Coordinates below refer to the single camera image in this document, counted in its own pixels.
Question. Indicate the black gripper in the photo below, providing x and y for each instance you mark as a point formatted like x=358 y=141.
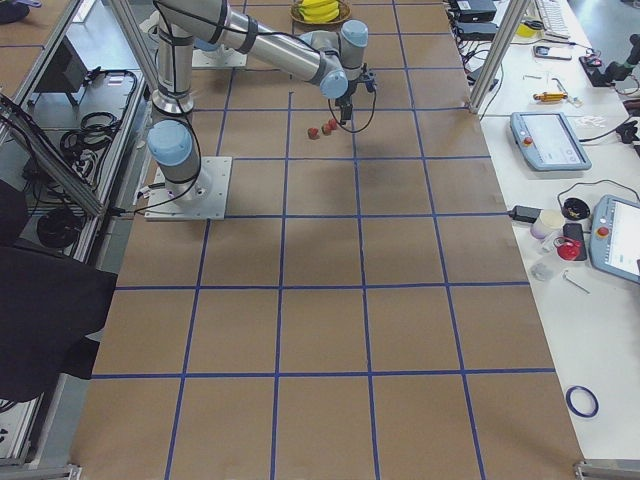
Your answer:
x=351 y=92

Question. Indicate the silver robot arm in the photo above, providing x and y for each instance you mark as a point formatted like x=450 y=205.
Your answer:
x=331 y=60

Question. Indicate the yellow banana bunch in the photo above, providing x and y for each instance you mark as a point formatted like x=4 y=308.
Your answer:
x=316 y=11

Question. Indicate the brown wicker basket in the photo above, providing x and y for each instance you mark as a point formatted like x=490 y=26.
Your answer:
x=345 y=12

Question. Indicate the yellow tape roll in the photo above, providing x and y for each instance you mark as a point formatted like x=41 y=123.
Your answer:
x=527 y=29

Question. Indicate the upper grey teach pendant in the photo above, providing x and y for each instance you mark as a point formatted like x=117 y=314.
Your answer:
x=547 y=142

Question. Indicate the grey teach pendant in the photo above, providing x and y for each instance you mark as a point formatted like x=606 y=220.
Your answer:
x=547 y=142
x=614 y=241

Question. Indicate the black power adapter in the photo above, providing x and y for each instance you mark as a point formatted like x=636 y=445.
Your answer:
x=524 y=214

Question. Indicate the white keyboard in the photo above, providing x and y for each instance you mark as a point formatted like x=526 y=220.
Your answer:
x=551 y=16

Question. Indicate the white round cup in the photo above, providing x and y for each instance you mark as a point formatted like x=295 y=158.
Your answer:
x=547 y=223

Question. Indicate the black round dish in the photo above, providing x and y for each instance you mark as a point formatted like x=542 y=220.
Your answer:
x=575 y=209

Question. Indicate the silver hex key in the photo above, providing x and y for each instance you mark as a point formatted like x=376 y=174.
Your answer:
x=567 y=278

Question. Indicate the black monitor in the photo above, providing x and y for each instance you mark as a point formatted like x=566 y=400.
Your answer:
x=65 y=73

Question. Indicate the lower grey teach pendant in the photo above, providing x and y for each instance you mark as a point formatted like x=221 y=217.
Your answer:
x=614 y=241

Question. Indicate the black cloth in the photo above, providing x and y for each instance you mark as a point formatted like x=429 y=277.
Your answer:
x=50 y=304

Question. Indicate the blue tape roll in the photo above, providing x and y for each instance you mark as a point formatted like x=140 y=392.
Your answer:
x=582 y=402

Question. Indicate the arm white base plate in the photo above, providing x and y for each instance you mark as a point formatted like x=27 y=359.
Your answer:
x=221 y=58
x=207 y=199

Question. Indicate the aluminium frame post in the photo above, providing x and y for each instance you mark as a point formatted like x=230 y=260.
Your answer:
x=511 y=18

